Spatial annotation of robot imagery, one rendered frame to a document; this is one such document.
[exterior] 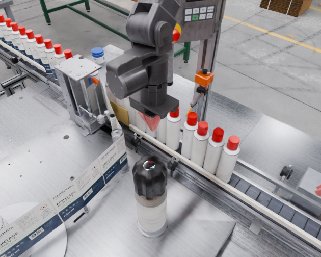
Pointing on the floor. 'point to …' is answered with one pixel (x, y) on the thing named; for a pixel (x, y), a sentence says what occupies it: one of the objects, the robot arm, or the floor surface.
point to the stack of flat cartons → (287, 6)
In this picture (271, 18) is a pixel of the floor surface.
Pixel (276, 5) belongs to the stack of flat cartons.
